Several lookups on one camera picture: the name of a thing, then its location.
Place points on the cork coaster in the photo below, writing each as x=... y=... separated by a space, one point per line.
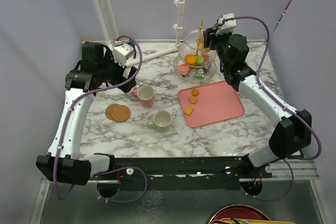
x=109 y=110
x=121 y=113

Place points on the toy orange egg tart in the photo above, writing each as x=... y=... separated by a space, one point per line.
x=190 y=59

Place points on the pink mug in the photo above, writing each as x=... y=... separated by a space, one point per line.
x=145 y=94

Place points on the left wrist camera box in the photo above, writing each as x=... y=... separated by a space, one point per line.
x=121 y=54

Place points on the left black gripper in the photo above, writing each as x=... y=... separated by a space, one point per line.
x=121 y=79

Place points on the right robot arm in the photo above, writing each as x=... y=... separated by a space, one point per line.
x=291 y=132

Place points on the toy brown chip cookie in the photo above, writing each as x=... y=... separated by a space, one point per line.
x=195 y=92

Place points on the blue-handled pliers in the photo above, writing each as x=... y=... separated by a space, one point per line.
x=134 y=54

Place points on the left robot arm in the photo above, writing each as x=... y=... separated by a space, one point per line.
x=98 y=65

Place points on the aluminium rail base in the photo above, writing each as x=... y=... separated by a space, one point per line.
x=183 y=171

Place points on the toy orange round cookie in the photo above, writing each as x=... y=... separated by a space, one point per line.
x=193 y=100

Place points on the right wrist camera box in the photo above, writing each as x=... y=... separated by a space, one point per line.
x=223 y=26

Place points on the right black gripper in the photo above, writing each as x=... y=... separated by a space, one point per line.
x=210 y=38

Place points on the pink serving tray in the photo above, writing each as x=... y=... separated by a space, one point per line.
x=216 y=102

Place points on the green mug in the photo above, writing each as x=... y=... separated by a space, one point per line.
x=161 y=121

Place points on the red round tray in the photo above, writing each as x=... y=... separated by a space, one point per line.
x=239 y=211

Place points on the yellow-handled tool at wall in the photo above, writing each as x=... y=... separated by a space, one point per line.
x=92 y=42

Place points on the three-tier glass dessert stand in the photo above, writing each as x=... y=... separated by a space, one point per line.
x=192 y=43

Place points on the toy green macaron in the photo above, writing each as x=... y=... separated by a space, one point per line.
x=199 y=60

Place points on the toy yellow cracker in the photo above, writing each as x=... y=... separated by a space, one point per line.
x=189 y=110

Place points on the toy green cake slice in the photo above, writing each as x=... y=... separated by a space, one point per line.
x=199 y=74

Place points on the white pvc pipe frame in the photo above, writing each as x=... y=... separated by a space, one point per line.
x=140 y=18

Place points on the toy purple cake slice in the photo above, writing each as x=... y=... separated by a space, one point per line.
x=206 y=69

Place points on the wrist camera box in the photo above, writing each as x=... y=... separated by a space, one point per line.
x=121 y=54
x=223 y=26

